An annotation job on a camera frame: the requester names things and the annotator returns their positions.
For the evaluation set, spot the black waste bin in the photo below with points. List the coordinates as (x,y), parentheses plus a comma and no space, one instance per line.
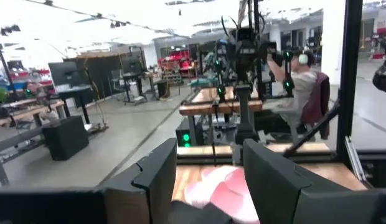
(163,89)

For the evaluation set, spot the black standing desk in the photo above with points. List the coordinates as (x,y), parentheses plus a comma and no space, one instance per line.
(74,91)

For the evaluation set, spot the pink rubber slide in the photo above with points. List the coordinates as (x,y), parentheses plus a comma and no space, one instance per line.
(218,189)

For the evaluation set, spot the black partition wall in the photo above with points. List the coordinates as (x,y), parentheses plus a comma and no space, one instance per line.
(99,71)

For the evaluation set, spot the black floor box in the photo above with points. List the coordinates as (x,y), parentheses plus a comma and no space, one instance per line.
(65,138)

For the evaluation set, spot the long wooden bench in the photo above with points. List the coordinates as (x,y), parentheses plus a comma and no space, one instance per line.
(28,112)

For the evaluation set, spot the black computer monitor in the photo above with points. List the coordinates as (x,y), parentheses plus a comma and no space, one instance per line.
(67,73)

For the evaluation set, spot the white headphones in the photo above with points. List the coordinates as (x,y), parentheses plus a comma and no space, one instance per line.
(303,59)

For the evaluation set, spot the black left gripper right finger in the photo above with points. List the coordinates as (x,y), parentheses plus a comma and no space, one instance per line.
(305,205)

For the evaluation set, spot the black metal table frame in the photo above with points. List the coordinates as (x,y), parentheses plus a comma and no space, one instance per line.
(348,77)

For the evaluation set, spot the dark grey workstation beam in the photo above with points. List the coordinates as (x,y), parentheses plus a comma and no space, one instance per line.
(18,140)

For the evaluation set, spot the wooden workbench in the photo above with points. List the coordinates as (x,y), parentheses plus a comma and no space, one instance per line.
(205,107)

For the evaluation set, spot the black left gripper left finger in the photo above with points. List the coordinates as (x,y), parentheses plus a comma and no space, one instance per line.
(56,207)

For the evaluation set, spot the red parts shelving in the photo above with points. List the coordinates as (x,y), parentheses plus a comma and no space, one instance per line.
(177,60)

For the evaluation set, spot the grey office chair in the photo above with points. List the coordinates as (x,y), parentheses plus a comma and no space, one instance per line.
(117,81)

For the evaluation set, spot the dark maroon chair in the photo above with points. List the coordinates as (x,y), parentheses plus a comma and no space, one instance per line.
(319,99)

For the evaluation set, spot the person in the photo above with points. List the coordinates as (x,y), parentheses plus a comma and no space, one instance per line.
(302,90)

